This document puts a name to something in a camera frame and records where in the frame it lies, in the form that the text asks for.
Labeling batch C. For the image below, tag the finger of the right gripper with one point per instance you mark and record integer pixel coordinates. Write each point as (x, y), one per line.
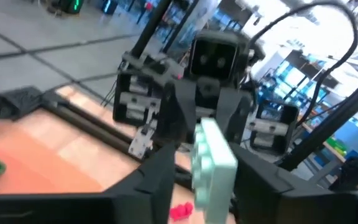
(179, 112)
(235, 112)

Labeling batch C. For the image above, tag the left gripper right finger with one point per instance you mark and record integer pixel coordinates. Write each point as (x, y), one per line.
(291, 208)

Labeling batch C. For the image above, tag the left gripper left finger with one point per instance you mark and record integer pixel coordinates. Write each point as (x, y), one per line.
(120, 205)

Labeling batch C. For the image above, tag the mint toy brick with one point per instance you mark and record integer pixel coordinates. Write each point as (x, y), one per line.
(213, 174)

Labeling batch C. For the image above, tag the red toy block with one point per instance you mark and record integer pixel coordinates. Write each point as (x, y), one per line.
(180, 212)

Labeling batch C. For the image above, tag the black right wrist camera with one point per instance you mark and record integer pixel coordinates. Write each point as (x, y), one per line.
(213, 59)

